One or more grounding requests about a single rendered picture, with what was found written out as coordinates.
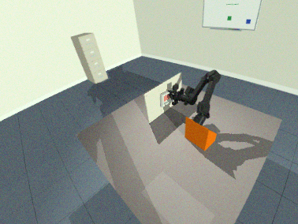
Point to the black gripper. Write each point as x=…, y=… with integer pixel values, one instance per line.
x=176, y=96

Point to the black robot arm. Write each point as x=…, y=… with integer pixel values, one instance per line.
x=203, y=107

